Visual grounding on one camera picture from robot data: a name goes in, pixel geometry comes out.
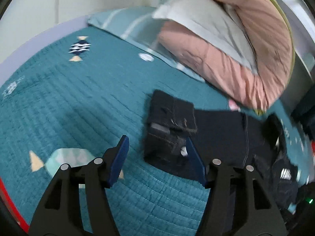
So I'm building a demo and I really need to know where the dark blue denim jacket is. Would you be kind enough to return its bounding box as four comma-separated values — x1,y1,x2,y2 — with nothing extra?
144,90,298,212

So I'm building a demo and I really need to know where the teal quilted bedspread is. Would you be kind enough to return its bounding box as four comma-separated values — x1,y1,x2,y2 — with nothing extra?
0,26,311,234

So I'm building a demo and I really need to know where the pink folded quilt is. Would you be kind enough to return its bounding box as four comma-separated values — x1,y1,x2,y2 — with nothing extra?
153,0,295,111

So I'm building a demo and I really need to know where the light blue pillow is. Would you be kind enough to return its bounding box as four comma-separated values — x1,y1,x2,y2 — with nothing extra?
87,0,257,82

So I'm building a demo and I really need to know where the green quilt lining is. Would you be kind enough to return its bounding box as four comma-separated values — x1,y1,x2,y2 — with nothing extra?
269,0,296,113

